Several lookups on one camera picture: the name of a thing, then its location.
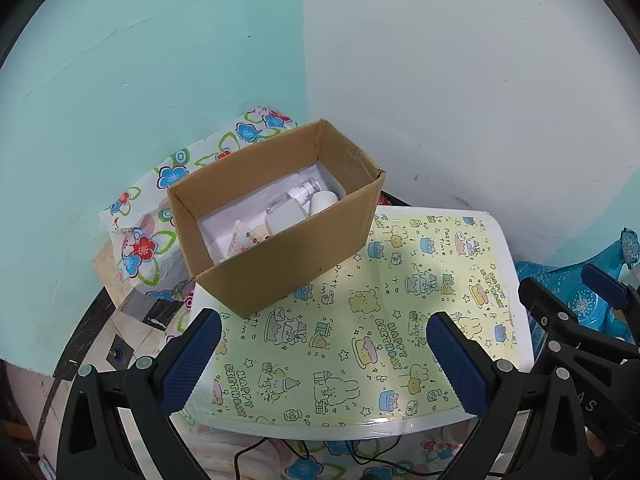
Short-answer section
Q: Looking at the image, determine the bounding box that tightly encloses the clear spray bottle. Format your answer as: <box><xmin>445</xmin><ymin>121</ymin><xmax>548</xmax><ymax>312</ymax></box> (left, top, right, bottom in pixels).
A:
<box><xmin>265</xmin><ymin>178</ymin><xmax>321</xmax><ymax>218</ymax></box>

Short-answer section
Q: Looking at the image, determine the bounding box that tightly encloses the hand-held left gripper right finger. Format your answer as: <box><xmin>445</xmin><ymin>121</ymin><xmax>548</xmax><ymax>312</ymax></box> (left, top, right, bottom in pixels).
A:
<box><xmin>426</xmin><ymin>311</ymin><xmax>594</xmax><ymax>480</ymax></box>

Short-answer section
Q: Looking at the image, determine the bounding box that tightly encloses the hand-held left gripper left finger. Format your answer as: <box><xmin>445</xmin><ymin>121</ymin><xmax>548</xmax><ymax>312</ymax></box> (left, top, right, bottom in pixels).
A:
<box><xmin>56</xmin><ymin>308</ymin><xmax>222</xmax><ymax>480</ymax></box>

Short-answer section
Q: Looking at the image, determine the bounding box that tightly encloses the yellow cartoon printed mat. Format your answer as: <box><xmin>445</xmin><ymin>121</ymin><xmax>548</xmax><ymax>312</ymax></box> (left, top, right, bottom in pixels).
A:
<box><xmin>207</xmin><ymin>212</ymin><xmax>518</xmax><ymax>423</ymax></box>

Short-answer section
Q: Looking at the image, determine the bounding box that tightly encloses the black cable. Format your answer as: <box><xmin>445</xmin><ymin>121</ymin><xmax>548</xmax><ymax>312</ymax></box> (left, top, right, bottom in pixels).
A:
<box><xmin>235</xmin><ymin>437</ymin><xmax>506</xmax><ymax>480</ymax></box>

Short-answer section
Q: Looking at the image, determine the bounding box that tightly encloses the white folding table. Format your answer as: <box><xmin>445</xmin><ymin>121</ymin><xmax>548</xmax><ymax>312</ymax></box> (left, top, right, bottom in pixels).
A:
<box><xmin>170</xmin><ymin>205</ymin><xmax>533</xmax><ymax>441</ymax></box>

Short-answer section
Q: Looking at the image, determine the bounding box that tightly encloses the blue foil balloon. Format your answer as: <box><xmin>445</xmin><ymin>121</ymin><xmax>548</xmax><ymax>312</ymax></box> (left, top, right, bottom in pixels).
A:
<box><xmin>515</xmin><ymin>227</ymin><xmax>640</xmax><ymax>343</ymax></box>

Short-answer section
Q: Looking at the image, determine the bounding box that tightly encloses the white cylindrical bottle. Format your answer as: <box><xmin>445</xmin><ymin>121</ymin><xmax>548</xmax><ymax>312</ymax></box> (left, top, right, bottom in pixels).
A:
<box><xmin>310</xmin><ymin>190</ymin><xmax>340</xmax><ymax>213</ymax></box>

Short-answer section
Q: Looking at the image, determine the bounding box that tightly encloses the brown cardboard box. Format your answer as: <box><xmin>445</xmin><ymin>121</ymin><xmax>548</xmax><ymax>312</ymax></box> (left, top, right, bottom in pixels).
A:
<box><xmin>166</xmin><ymin>119</ymin><xmax>387</xmax><ymax>320</ymax></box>

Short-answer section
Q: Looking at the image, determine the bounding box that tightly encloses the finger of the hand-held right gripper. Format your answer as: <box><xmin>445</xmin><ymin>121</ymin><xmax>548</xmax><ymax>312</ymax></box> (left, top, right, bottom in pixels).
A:
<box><xmin>581</xmin><ymin>262</ymin><xmax>640</xmax><ymax>311</ymax></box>
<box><xmin>517</xmin><ymin>276</ymin><xmax>640</xmax><ymax>361</ymax></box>

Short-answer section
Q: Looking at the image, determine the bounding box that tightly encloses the white paper sheet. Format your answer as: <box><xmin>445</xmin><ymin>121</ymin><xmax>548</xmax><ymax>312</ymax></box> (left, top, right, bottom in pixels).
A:
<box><xmin>197</xmin><ymin>160</ymin><xmax>346</xmax><ymax>261</ymax></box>

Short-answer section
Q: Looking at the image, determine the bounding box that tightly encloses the clear rectangular plastic case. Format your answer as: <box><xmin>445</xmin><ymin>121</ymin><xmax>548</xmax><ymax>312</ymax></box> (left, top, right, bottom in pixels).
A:
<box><xmin>265</xmin><ymin>205</ymin><xmax>307</xmax><ymax>237</ymax></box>

